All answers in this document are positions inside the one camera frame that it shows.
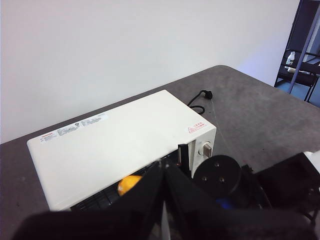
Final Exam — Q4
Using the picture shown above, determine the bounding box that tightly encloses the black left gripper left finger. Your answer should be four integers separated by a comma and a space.
11, 161, 165, 240

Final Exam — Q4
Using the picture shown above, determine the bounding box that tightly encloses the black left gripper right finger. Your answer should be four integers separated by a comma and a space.
164, 163, 320, 240

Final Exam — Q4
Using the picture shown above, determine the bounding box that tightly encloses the yellow corn cob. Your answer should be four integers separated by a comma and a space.
117, 174, 144, 197

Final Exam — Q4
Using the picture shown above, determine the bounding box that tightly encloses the cream Toshiba toaster oven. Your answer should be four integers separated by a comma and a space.
26, 89, 217, 212

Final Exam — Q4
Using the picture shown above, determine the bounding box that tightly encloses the white plastic bottle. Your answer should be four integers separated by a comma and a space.
286, 50, 297, 67

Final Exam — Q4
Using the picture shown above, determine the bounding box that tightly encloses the grey metal pole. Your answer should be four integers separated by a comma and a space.
288, 0, 318, 95

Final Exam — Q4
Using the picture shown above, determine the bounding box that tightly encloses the black power cable with plug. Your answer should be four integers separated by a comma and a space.
186, 89, 214, 116

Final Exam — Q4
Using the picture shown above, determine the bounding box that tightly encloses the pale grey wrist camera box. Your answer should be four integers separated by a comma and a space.
302, 150, 320, 175

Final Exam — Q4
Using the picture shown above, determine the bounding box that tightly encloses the black metal shelf frame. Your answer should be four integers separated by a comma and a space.
273, 0, 320, 103

